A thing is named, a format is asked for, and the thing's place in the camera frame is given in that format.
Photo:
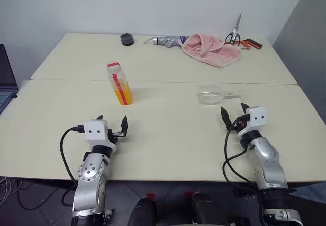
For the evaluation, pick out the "pink towel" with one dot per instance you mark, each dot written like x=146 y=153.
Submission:
x=216 y=54

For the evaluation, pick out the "dark laptop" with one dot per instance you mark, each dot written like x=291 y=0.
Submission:
x=6 y=83

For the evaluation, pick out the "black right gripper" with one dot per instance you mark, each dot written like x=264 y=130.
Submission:
x=239 y=125

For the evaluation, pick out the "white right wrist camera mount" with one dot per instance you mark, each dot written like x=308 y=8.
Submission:
x=257 y=119

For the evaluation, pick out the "dark grey round container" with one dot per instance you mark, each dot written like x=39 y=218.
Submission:
x=127 y=39

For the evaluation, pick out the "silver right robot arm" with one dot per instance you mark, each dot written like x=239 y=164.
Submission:
x=267 y=157

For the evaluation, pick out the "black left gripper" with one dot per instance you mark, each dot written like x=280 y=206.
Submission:
x=115 y=135

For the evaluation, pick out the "white bottle cap red tape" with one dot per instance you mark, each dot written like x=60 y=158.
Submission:
x=114 y=66

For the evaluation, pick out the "dark rounded shape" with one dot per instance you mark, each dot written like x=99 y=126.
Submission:
x=202 y=208
x=144 y=210

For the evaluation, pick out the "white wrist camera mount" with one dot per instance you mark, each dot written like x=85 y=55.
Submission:
x=257 y=119
x=95 y=131

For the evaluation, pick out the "orange black hand saw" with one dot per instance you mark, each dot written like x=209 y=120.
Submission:
x=252 y=43

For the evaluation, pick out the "bottle with orange liquid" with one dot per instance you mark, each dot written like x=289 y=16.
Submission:
x=123 y=95

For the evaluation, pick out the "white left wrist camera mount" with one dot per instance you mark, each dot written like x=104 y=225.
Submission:
x=95 y=131

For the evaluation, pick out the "folded grey umbrella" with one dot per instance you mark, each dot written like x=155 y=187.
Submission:
x=168 y=40

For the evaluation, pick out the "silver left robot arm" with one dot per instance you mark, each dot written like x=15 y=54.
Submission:
x=87 y=175

